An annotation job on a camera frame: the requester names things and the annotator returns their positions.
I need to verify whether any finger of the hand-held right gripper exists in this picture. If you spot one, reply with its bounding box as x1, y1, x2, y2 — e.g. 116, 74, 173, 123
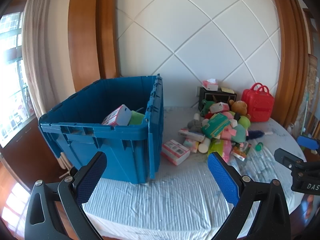
297, 135, 320, 155
274, 148, 320, 194

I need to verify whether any brown teddy bear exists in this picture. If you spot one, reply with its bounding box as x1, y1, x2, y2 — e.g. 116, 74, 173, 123
229, 100, 248, 117

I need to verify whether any grey knitted toy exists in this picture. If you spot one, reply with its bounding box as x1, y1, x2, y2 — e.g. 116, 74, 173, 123
188, 119, 203, 133

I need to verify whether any small white red box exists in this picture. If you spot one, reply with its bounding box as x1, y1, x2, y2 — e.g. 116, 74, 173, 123
209, 102, 229, 113

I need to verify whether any lime green plush toy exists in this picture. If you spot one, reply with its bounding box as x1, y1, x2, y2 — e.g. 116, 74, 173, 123
237, 115, 251, 130

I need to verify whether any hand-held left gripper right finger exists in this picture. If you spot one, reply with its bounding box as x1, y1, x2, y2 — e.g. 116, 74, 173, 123
207, 151, 292, 240

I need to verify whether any dark wooden cabinet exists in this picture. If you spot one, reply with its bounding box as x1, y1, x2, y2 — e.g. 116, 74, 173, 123
0, 116, 60, 180

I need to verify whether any green yellow packet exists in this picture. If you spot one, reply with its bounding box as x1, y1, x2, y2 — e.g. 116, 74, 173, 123
207, 140, 225, 159

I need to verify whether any flat pink white carton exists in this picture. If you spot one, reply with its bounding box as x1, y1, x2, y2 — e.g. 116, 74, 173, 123
178, 129, 205, 142

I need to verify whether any light striped bed sheet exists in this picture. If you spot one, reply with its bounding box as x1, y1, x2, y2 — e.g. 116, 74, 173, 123
82, 106, 308, 239

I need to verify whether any window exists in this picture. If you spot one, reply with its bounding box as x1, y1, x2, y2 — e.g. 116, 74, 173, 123
0, 10, 35, 148

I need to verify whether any pink tissue box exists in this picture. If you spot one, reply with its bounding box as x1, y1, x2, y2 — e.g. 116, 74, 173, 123
202, 78, 218, 91

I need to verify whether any pink pig plush teal body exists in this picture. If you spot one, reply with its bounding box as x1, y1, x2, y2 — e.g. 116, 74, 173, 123
221, 124, 249, 143

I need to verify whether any beige curtain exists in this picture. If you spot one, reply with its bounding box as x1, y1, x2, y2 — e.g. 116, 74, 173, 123
21, 0, 75, 120

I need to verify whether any white cylindrical bottle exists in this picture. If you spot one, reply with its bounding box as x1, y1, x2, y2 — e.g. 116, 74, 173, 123
198, 137, 210, 153

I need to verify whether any wooden wall column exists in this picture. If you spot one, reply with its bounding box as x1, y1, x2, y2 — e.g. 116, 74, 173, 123
267, 0, 314, 128
67, 0, 120, 93

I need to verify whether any blue bottle brush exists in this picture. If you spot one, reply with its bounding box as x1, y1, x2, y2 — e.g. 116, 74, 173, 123
246, 130, 274, 140

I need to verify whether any green frog plush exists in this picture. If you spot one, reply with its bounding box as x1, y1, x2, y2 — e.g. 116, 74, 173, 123
201, 99, 215, 117

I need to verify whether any green wet wipes pack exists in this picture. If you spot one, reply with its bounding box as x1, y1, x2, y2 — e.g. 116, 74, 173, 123
201, 113, 232, 138

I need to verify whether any green soft plush item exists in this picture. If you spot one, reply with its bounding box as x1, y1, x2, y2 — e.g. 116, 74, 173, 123
129, 110, 146, 125

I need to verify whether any pink soft pack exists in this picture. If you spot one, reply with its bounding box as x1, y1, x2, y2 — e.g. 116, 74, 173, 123
221, 140, 233, 163

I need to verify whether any black box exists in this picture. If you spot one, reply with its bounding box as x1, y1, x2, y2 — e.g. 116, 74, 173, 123
198, 86, 237, 113

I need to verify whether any red toy suitcase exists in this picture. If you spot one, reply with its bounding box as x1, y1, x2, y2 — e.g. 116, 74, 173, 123
241, 83, 275, 123

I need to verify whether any blue plastic storage bin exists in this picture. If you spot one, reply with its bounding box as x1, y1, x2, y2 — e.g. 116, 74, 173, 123
39, 74, 165, 184

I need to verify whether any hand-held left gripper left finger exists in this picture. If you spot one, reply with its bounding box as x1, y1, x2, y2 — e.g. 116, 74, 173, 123
24, 151, 108, 240

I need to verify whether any pastel small box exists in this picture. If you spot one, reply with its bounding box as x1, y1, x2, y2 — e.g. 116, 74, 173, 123
183, 139, 200, 153

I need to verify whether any pink labelled tissue pack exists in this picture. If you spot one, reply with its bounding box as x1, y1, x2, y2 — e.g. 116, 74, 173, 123
161, 139, 191, 166

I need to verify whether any orange green small carton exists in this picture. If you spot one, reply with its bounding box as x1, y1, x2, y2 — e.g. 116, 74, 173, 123
230, 141, 252, 161

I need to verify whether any pink and white box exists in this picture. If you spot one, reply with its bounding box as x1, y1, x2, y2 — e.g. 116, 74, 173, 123
101, 104, 132, 126

